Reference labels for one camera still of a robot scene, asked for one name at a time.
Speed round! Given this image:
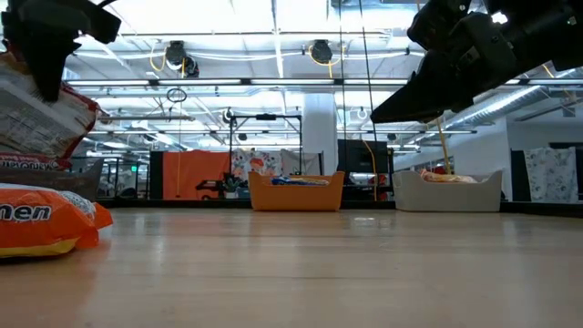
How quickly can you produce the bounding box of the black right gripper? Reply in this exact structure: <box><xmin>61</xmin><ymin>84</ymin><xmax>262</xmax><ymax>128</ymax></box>
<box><xmin>369</xmin><ymin>0</ymin><xmax>519</xmax><ymax>125</ymax></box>

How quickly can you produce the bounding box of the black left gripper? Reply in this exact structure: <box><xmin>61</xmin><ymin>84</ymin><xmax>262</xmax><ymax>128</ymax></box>
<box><xmin>2</xmin><ymin>0</ymin><xmax>122</xmax><ymax>103</ymax></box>

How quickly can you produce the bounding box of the orange chicken ramen pack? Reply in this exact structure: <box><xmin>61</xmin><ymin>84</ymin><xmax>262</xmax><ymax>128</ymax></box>
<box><xmin>0</xmin><ymin>182</ymin><xmax>114</xmax><ymax>259</ymax></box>
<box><xmin>419</xmin><ymin>169</ymin><xmax>478</xmax><ymax>185</ymax></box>

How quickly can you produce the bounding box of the black monitor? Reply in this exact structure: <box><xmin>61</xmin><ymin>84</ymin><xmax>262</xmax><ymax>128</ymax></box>
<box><xmin>337</xmin><ymin>138</ymin><xmax>392</xmax><ymax>189</ymax></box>

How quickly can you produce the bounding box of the light grey plastic bin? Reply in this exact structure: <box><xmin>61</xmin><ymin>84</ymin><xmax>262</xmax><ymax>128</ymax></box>
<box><xmin>392</xmin><ymin>169</ymin><xmax>504</xmax><ymax>213</ymax></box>

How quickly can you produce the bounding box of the black panel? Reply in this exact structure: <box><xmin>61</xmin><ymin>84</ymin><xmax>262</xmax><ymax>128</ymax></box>
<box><xmin>148</xmin><ymin>149</ymin><xmax>164</xmax><ymax>200</ymax></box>
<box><xmin>509</xmin><ymin>149</ymin><xmax>529</xmax><ymax>190</ymax></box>

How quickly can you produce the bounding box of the white pillar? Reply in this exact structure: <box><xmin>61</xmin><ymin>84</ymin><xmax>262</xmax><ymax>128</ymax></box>
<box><xmin>302</xmin><ymin>93</ymin><xmax>340</xmax><ymax>177</ymax></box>

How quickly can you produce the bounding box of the floral cloth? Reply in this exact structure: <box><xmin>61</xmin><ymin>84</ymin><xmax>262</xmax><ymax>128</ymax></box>
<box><xmin>230</xmin><ymin>149</ymin><xmax>283</xmax><ymax>179</ymax></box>
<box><xmin>523</xmin><ymin>146</ymin><xmax>579</xmax><ymax>205</ymax></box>

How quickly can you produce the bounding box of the grey cloth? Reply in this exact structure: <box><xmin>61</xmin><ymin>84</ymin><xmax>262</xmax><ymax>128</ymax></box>
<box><xmin>280</xmin><ymin>149</ymin><xmax>323</xmax><ymax>177</ymax></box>

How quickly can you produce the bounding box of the long ceiling light bar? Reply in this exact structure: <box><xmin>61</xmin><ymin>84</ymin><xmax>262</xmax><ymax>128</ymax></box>
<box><xmin>66</xmin><ymin>77</ymin><xmax>411</xmax><ymax>88</ymax></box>

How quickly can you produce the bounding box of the orange plastic bin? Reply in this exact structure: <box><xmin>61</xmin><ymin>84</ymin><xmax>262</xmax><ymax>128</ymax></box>
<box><xmin>248</xmin><ymin>170</ymin><xmax>346</xmax><ymax>212</ymax></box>

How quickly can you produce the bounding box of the small green potted plant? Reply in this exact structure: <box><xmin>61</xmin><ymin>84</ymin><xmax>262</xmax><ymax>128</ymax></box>
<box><xmin>221</xmin><ymin>175</ymin><xmax>251</xmax><ymax>200</ymax></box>

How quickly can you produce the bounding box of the yellow hanging cable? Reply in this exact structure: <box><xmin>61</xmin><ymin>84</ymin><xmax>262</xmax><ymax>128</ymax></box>
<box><xmin>435</xmin><ymin>118</ymin><xmax>453</xmax><ymax>176</ymax></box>

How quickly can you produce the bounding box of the silver ventilation duct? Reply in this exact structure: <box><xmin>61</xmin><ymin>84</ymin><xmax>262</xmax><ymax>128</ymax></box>
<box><xmin>444</xmin><ymin>67</ymin><xmax>583</xmax><ymax>131</ymax></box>

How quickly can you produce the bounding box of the thin black hanging cable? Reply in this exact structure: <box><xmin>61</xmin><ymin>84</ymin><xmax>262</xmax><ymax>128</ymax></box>
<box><xmin>337</xmin><ymin>0</ymin><xmax>348</xmax><ymax>186</ymax></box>

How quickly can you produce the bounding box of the thin yellow cable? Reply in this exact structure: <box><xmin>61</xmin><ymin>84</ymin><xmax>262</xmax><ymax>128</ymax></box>
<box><xmin>361</xmin><ymin>138</ymin><xmax>379</xmax><ymax>201</ymax></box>

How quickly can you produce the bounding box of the black hanging wire loop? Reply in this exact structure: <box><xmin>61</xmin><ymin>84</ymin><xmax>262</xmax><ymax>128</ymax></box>
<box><xmin>166</xmin><ymin>87</ymin><xmax>189</xmax><ymax>104</ymax></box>

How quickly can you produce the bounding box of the black ceiling cable reel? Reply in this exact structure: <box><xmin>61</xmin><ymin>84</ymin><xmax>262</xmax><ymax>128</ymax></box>
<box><xmin>309</xmin><ymin>39</ymin><xmax>334</xmax><ymax>66</ymax></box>
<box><xmin>181</xmin><ymin>55</ymin><xmax>200</xmax><ymax>78</ymax></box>
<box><xmin>164</xmin><ymin>39</ymin><xmax>189</xmax><ymax>69</ymax></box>

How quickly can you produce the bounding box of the black background frame rig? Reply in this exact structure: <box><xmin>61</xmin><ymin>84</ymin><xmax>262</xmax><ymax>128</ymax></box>
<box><xmin>228</xmin><ymin>113</ymin><xmax>304</xmax><ymax>177</ymax></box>

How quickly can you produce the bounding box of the black metal table frame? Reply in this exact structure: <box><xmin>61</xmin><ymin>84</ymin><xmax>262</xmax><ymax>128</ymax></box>
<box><xmin>95</xmin><ymin>198</ymin><xmax>583</xmax><ymax>219</ymax></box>

